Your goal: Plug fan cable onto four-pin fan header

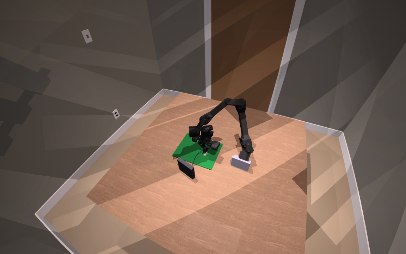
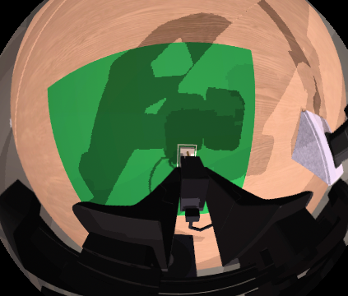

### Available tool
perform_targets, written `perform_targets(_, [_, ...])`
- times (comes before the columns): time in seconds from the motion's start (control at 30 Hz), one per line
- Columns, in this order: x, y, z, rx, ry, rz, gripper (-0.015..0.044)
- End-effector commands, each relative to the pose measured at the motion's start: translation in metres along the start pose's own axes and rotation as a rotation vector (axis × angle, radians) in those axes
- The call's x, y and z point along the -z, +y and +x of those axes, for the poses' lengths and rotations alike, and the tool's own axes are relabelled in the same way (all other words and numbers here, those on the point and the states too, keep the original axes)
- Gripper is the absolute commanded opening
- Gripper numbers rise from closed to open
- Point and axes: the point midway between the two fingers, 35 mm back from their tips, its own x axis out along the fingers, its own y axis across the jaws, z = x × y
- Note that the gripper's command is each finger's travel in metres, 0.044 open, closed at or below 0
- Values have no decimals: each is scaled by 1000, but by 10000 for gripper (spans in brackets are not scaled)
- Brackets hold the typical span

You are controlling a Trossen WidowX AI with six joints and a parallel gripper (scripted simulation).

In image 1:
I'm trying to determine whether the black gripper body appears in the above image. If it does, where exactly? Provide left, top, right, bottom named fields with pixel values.
left=192, top=134, right=220, bottom=151

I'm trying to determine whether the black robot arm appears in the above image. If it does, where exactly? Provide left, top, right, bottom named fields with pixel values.
left=189, top=98, right=254, bottom=161

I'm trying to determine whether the green circuit board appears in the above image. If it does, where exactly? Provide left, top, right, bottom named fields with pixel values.
left=172, top=133, right=223, bottom=170

